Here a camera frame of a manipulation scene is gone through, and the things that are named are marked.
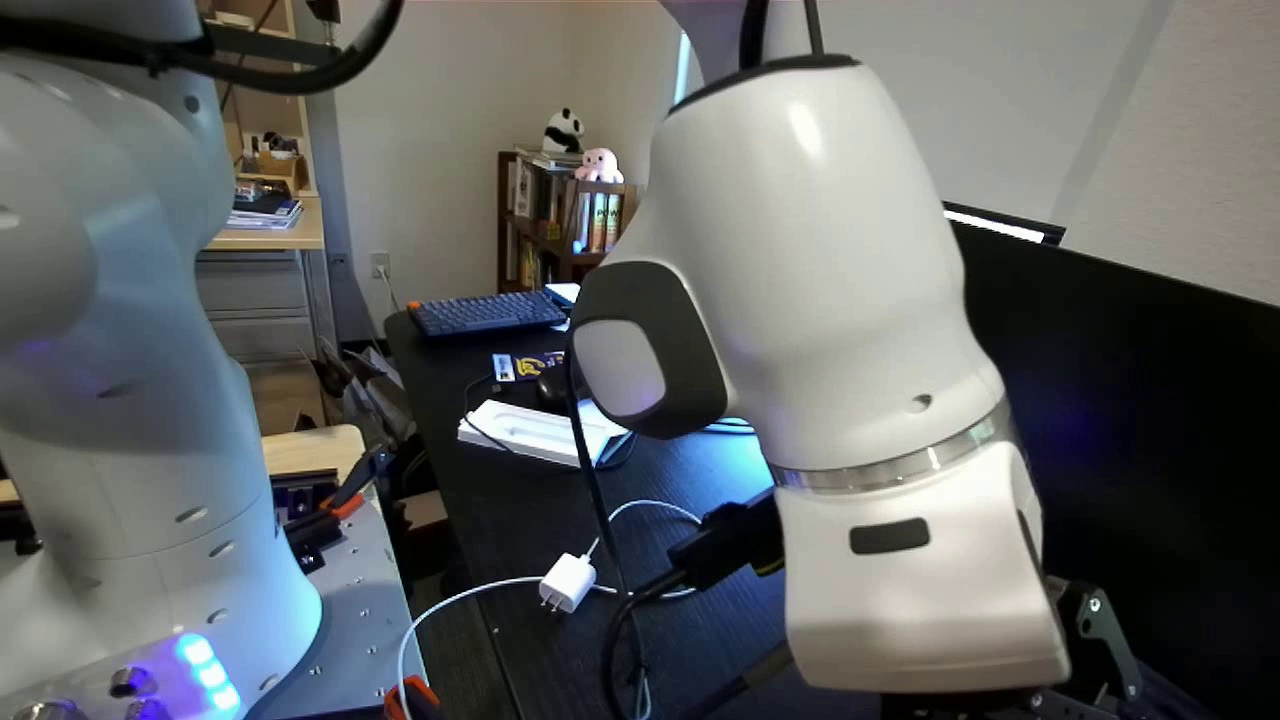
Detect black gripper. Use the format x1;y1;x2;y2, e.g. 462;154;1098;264
916;570;1178;720

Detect black computer monitor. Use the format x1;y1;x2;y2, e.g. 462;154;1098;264
938;194;1280;720

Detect white charger adapter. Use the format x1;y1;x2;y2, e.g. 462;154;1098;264
537;551;604;617

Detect beige roller blind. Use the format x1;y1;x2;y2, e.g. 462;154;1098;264
671;0;1280;310

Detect white paper sheets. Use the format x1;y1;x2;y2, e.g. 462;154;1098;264
452;391;636;472

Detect pink plush toy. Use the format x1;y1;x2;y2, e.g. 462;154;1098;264
574;142;628;188

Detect blue keyboard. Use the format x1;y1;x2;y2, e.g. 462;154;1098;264
406;284;578;348

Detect dark wooden bookshelf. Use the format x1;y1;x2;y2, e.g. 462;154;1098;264
494;147;645;297

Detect grey robot mounting plate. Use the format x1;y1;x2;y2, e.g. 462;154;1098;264
243;485;433;720

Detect panda plush toy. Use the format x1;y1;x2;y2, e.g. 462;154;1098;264
537;105;594;168

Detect wooden board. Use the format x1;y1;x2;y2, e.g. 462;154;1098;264
257;418;371;485

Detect white drawer cabinet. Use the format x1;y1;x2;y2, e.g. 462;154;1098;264
198;248;336;366

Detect light wooden shelf unit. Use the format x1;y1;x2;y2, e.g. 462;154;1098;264
198;0;334;257

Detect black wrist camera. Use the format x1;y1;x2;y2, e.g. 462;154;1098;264
664;493;792;597

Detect dark window frame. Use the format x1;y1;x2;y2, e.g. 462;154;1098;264
940;194;1071;252

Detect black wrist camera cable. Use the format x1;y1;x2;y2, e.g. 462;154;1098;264
566;0;825;720

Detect white charger cable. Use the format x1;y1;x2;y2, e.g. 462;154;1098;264
394;493;712;720

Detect orange handled tool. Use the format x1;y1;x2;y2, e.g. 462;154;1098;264
381;672;445;720

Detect red handled pliers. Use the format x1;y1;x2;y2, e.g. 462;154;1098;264
284;476;385;551

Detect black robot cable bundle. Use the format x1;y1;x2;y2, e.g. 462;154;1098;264
0;0;412;100

